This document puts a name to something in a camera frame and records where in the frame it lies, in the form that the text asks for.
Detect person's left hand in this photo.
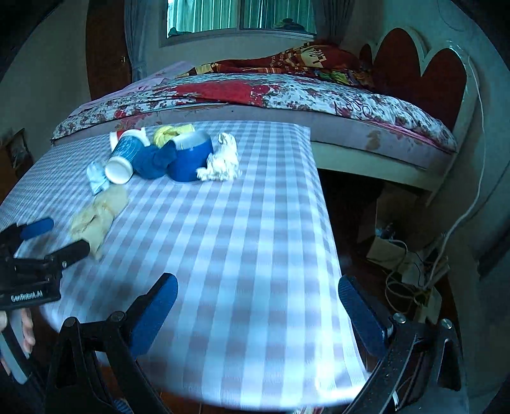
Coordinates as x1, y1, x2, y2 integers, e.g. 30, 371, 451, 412
20, 309, 36, 356

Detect light blue crumpled wrapper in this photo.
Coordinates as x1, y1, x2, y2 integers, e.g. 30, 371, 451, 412
86, 161, 110, 196

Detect brown wooden door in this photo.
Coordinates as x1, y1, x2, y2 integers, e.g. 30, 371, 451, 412
85, 0, 133, 101

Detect blue paper cup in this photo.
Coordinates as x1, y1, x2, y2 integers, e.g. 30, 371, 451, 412
104, 131, 149, 185

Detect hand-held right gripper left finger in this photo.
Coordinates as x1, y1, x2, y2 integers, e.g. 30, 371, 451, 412
45, 273, 179, 414

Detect dark blue cloth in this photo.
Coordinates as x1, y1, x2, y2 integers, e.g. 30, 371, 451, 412
133, 141, 178, 180

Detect window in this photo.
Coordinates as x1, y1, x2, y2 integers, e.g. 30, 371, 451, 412
159, 0, 319, 48

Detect white power strip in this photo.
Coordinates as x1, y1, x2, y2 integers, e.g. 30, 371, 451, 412
413, 287, 444, 324

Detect blue round bowl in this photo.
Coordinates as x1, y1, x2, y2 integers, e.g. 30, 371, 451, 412
165, 131, 215, 182

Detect white bed with red headboard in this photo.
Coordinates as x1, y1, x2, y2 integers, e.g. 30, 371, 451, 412
311, 27, 485, 247

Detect cardboard box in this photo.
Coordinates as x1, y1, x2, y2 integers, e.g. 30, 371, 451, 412
358, 195, 408, 264

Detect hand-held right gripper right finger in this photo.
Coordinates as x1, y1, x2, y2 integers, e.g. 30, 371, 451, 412
338, 275, 465, 414

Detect red printed blanket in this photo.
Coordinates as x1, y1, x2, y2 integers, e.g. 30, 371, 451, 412
187, 40, 375, 88

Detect yellow cloth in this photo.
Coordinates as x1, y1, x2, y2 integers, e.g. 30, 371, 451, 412
153, 124, 196, 147

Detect white crumpled tissue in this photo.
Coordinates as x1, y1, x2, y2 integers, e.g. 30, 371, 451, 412
196, 132, 242, 183

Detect tangled white cables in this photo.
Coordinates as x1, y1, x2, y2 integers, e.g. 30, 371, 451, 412
383, 238, 432, 316

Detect white cable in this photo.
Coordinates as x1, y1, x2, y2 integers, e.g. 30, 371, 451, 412
428, 52, 486, 249

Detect bed with floral blanket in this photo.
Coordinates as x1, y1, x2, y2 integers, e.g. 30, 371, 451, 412
52, 74, 457, 152

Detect beige cloth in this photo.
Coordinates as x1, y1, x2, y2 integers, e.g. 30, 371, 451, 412
71, 186, 129, 261

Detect grey mattress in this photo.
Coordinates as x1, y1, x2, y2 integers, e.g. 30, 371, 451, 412
52, 103, 457, 155

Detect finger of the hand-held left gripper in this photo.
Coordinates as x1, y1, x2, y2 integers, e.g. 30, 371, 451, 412
0, 217, 55, 243
43, 239, 91, 276

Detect checked tablecloth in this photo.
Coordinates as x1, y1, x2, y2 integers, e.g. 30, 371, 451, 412
0, 120, 369, 403

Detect grey curtain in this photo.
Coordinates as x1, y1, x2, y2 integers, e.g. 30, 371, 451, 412
125, 0, 151, 82
322, 0, 344, 45

